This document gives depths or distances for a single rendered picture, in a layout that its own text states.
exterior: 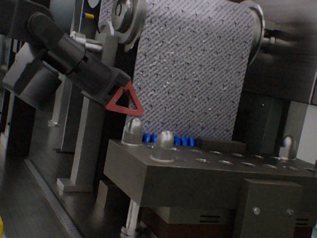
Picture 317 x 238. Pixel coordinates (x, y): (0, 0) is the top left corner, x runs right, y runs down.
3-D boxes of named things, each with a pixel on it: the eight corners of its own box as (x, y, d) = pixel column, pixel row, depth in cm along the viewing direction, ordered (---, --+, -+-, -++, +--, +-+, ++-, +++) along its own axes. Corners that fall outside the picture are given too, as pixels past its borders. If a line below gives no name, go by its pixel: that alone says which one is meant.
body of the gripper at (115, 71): (106, 107, 75) (70, 81, 71) (88, 98, 84) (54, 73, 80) (129, 76, 75) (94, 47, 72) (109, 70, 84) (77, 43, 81)
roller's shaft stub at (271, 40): (233, 47, 99) (237, 27, 98) (259, 53, 102) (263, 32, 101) (245, 48, 95) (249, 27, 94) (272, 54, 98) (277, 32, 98)
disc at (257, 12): (213, 71, 104) (225, 3, 102) (214, 71, 104) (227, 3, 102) (253, 75, 90) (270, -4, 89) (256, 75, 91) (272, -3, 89)
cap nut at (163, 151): (145, 155, 69) (150, 126, 68) (167, 157, 70) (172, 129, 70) (156, 162, 65) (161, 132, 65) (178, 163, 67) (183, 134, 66)
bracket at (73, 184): (53, 184, 91) (78, 28, 88) (85, 184, 94) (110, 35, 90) (60, 192, 87) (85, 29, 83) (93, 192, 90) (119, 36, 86)
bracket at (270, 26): (241, 27, 99) (243, 17, 99) (263, 31, 102) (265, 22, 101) (256, 27, 95) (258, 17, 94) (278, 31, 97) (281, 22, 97)
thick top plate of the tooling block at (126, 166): (103, 173, 78) (109, 138, 77) (285, 183, 96) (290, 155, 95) (139, 207, 64) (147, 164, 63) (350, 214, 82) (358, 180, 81)
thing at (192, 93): (122, 139, 83) (139, 37, 80) (228, 149, 93) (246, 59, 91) (123, 140, 82) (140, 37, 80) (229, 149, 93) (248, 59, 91)
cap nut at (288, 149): (271, 154, 91) (276, 132, 91) (286, 156, 93) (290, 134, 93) (284, 159, 88) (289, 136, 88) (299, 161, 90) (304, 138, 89)
